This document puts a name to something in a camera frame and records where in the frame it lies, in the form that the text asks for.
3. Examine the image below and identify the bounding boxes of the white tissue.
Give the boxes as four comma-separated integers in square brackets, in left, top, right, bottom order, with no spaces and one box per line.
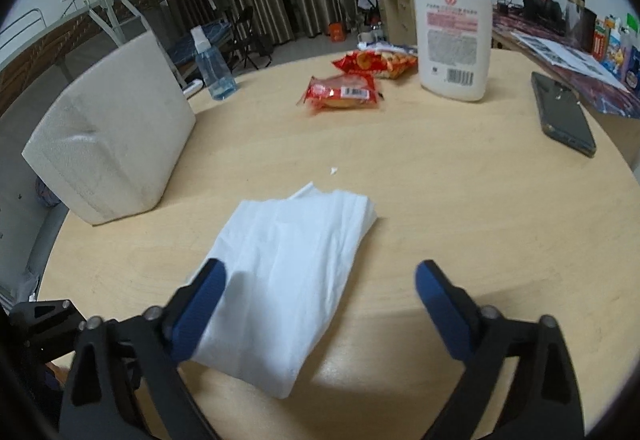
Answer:
[187,182,378,400]

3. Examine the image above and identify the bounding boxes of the black folding chair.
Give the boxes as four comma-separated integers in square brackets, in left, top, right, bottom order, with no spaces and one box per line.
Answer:
[232,6,274,71]

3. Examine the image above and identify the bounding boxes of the glass jar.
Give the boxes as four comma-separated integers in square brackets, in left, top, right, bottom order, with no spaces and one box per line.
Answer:
[566,0,598,52]

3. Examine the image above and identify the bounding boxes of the printed paper sheets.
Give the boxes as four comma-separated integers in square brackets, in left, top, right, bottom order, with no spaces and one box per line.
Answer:
[510,31,631,91]

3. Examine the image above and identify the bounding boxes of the orange snack packet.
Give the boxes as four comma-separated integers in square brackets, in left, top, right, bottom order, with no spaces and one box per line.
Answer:
[333,47,418,80]

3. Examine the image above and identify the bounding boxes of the clear spray bottle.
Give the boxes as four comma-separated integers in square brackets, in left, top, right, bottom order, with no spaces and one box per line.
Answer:
[191,26,237,101]

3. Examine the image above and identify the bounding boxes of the black bag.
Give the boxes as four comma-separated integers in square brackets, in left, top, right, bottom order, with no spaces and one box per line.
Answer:
[522,0,566,23]

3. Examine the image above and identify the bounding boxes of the patterned tablecloth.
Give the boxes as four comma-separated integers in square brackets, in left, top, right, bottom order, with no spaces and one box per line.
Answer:
[492,10,640,118]

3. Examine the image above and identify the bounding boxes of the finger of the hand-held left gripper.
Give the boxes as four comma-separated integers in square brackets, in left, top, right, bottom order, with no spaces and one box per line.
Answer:
[7,299,88,366]

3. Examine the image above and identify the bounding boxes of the white foam box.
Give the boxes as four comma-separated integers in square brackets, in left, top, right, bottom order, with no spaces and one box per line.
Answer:
[22,30,197,226]

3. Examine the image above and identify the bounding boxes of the wooden desk cabinet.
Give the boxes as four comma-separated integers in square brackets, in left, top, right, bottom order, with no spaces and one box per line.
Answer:
[368,0,418,44]

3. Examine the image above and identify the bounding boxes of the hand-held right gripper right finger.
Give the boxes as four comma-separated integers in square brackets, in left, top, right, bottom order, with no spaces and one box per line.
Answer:
[414,260,586,440]

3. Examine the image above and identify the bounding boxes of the red snack packet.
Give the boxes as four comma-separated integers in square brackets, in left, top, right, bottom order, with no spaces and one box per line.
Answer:
[302,74,383,111]

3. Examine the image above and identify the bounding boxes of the white lotion pump bottle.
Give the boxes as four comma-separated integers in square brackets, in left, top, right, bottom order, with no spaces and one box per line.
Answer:
[415,0,493,102]

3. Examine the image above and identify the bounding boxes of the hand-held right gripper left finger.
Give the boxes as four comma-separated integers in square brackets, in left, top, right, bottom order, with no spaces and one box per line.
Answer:
[59,258,227,440]

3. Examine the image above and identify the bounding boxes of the black smartphone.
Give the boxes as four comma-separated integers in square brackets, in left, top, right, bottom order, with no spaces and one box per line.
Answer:
[531,71,597,157]

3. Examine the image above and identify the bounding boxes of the row of colourful cartons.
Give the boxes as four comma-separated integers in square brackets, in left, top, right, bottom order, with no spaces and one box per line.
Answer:
[592,12,640,91]

